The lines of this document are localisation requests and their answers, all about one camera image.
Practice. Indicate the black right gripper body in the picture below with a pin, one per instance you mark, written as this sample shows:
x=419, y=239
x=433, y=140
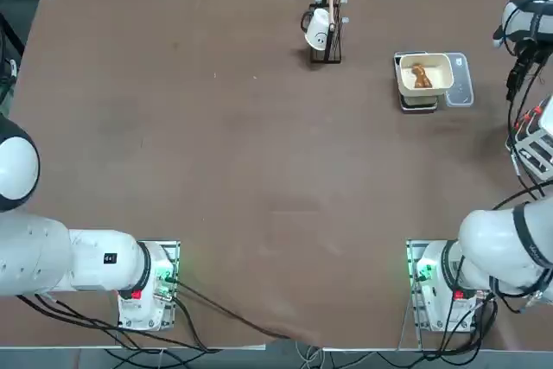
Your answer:
x=531, y=52

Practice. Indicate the brown fried chicken toy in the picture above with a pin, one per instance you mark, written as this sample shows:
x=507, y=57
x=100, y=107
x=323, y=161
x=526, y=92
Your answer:
x=420, y=77

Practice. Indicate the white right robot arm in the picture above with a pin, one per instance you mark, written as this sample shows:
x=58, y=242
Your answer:
x=488, y=235

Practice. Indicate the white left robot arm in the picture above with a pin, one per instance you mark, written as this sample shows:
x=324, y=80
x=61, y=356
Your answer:
x=86, y=256

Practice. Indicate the white digital kitchen scale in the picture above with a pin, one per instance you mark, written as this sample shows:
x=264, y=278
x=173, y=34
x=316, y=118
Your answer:
x=417, y=103

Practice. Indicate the clear plastic container lid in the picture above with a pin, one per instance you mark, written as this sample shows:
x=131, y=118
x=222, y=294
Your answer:
x=462, y=92

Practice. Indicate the cream rectangular plastic container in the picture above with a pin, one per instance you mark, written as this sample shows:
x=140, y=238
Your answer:
x=440, y=77

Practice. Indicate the white smiley mug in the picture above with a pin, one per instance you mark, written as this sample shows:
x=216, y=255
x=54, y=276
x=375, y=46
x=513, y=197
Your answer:
x=317, y=29

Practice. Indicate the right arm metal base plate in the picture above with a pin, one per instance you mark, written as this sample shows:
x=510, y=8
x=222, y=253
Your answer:
x=412, y=256

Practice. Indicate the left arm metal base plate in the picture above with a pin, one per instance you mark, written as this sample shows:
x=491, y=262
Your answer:
x=175, y=252

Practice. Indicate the black stand frame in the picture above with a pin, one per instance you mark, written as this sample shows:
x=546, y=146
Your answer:
x=10, y=36

